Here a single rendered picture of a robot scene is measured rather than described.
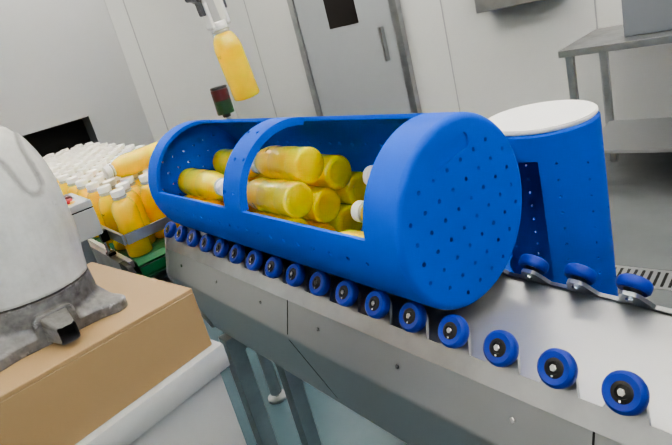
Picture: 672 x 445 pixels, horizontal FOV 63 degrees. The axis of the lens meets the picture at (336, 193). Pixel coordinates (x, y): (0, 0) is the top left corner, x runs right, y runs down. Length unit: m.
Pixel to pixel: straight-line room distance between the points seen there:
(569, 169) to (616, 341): 0.67
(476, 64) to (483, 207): 3.87
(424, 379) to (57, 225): 0.54
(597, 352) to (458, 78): 4.10
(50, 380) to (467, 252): 0.56
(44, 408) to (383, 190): 0.47
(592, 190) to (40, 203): 1.18
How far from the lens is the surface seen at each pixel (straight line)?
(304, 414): 1.87
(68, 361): 0.74
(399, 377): 0.89
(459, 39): 4.70
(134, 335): 0.77
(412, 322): 0.82
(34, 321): 0.79
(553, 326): 0.84
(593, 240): 1.51
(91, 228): 1.61
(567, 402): 0.72
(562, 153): 1.39
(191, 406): 0.85
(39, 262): 0.78
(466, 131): 0.79
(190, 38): 6.58
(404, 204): 0.70
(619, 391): 0.67
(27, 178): 0.78
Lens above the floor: 1.40
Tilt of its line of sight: 18 degrees down
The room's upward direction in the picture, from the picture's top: 15 degrees counter-clockwise
